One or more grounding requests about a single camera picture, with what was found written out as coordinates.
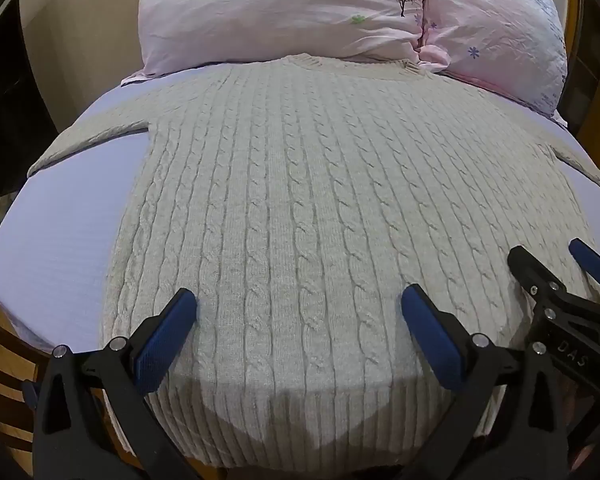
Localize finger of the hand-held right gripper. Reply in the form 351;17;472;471
507;245;600;372
568;238;600;311

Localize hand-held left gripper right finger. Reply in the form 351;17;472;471
401;283;576;480

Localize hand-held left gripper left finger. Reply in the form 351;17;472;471
22;287;203;480

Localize cream cable-knit sweater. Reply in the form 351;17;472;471
27;54;600;476

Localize lavender bed sheet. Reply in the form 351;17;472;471
0;62;600;356

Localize wooden headboard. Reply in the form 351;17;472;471
555;0;600;171

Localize dark cabinet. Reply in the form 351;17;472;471
0;0;47;199

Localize pink floral pillow with tree print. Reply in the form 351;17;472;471
121;0;429;86

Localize wooden bed frame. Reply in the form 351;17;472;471
0;280;131;480

